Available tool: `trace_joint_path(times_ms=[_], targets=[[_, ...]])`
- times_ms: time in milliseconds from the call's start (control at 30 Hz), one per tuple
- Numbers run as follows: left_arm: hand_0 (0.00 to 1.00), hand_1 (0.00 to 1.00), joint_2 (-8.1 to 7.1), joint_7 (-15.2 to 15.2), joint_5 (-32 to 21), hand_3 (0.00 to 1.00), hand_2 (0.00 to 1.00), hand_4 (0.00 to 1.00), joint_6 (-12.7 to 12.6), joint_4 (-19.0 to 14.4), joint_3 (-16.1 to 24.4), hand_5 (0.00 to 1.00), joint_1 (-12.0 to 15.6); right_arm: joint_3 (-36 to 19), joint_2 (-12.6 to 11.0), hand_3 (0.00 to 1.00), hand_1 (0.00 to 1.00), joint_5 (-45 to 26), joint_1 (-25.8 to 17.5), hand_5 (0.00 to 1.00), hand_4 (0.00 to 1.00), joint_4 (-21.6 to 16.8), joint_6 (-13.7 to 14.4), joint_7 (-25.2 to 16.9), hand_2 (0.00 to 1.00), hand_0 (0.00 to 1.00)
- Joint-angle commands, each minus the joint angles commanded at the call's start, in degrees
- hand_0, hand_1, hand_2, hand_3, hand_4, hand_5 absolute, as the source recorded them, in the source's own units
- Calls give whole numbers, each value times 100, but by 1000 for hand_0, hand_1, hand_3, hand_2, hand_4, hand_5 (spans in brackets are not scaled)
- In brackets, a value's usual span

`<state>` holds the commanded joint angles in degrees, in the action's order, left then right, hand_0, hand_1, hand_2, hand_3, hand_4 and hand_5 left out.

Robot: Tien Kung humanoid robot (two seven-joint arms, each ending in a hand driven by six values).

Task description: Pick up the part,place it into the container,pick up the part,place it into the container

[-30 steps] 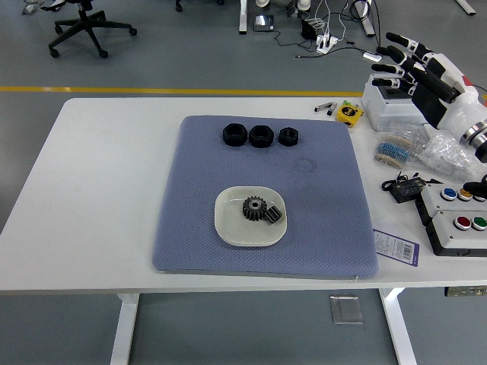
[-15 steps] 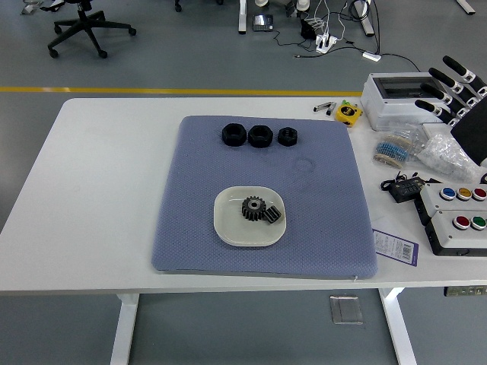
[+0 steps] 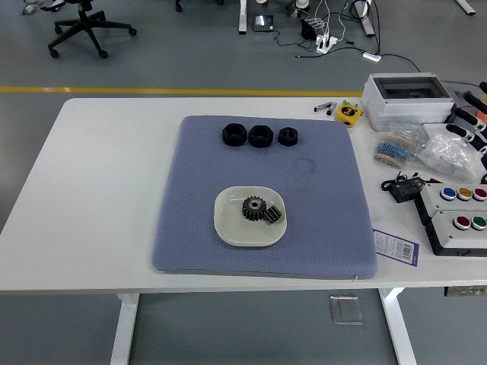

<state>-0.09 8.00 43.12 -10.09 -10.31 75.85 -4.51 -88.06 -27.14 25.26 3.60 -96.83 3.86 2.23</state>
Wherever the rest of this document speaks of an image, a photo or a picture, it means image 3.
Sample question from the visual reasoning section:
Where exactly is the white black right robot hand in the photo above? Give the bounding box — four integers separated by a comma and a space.
445, 81, 487, 184

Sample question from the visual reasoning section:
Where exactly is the small black gear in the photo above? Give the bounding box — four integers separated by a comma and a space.
265, 205, 283, 225

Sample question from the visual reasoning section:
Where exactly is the large dark metal gear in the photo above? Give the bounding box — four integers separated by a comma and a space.
241, 195, 269, 224

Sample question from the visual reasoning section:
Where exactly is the white flat box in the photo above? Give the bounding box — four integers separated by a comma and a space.
422, 122, 457, 138

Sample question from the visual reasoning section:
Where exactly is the grey plastic box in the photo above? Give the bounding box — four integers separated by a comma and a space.
443, 81, 487, 126

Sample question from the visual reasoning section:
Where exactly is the three-button control box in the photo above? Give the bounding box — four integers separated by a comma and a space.
414, 182, 487, 227

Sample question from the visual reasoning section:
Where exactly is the two-button control box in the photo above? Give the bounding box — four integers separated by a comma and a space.
425, 210, 487, 258

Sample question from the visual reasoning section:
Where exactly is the small black hex nut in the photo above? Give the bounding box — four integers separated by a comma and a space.
277, 127, 298, 147

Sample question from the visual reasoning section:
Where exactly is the black charger box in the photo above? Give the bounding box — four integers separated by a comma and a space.
300, 17, 319, 40

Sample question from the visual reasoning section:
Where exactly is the large black hex nut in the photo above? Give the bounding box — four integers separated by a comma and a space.
248, 124, 274, 148
221, 122, 247, 148

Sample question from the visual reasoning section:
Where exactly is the clear bag of white parts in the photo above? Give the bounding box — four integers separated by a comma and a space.
418, 132, 484, 184

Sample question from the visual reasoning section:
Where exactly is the blue resistor tape reel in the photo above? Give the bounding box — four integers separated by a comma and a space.
374, 132, 414, 170

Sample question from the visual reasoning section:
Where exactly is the black electronic module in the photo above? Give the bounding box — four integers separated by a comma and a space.
381, 173, 429, 204

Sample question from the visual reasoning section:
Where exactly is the yellow tape measure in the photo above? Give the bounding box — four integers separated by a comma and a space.
336, 104, 365, 125

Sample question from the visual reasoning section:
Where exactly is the purple white label card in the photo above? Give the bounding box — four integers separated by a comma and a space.
371, 228, 420, 266

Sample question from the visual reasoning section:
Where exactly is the black silver small tool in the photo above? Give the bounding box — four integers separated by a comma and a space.
314, 101, 338, 116

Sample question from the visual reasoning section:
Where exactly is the grey desk leg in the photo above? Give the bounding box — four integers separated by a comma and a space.
353, 0, 376, 38

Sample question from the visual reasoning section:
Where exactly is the grey under-table socket strip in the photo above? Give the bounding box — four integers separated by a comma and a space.
444, 285, 487, 298

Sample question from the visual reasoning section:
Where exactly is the white power strip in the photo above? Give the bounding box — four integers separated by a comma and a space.
315, 33, 339, 54

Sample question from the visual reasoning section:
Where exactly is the white table leg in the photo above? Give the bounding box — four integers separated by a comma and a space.
110, 293, 140, 365
378, 287, 419, 365

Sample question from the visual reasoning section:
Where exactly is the metal floor hatch plate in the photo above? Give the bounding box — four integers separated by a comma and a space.
329, 295, 364, 326

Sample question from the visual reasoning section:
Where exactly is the blue-grey textured mat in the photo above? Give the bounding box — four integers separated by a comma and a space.
151, 115, 380, 281

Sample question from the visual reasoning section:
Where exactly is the black device with screen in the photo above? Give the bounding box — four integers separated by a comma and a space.
253, 14, 275, 33

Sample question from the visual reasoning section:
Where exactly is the white square plate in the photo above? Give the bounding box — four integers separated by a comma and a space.
214, 186, 288, 248

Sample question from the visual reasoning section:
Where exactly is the black office chair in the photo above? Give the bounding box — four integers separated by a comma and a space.
48, 0, 138, 59

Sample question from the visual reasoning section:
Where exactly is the grey electrical enclosure box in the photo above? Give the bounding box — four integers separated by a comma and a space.
360, 71, 457, 132

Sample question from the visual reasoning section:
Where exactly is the black floor cable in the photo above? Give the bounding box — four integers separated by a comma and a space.
380, 52, 422, 73

